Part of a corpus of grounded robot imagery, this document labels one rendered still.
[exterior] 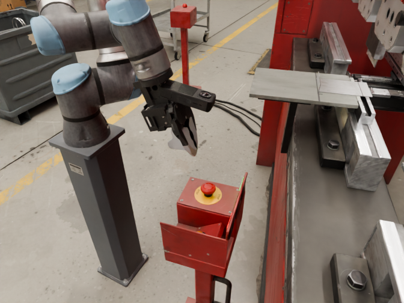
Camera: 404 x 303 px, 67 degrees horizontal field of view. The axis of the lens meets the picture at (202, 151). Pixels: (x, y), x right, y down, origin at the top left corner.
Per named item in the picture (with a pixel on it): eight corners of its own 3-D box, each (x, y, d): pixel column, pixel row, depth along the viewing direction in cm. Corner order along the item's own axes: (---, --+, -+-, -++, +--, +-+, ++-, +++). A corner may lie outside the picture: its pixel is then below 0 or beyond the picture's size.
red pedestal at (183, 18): (177, 94, 296) (172, 0, 246) (202, 97, 291) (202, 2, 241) (170, 103, 281) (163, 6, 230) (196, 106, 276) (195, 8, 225)
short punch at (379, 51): (362, 53, 79) (375, 14, 73) (370, 53, 78) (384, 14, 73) (370, 67, 71) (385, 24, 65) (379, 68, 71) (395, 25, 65)
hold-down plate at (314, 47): (307, 44, 147) (308, 38, 145) (318, 45, 146) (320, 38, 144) (309, 67, 124) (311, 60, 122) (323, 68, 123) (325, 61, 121)
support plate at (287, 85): (255, 70, 92) (256, 67, 92) (347, 79, 87) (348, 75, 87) (249, 97, 78) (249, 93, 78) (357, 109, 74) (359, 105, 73)
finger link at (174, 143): (178, 157, 75) (163, 125, 71) (199, 154, 73) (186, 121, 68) (173, 165, 73) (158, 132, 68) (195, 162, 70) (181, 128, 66)
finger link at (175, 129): (186, 138, 71) (172, 106, 67) (193, 137, 70) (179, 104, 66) (179, 149, 68) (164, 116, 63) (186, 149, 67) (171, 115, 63)
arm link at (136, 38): (135, -10, 61) (146, -15, 54) (157, 44, 66) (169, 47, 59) (99, 5, 59) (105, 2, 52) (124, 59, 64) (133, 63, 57)
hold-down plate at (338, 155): (313, 107, 97) (315, 99, 95) (331, 110, 96) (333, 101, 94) (319, 166, 74) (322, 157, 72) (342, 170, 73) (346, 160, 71)
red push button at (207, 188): (203, 189, 82) (203, 179, 80) (217, 192, 81) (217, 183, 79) (198, 199, 79) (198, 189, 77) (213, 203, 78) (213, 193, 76)
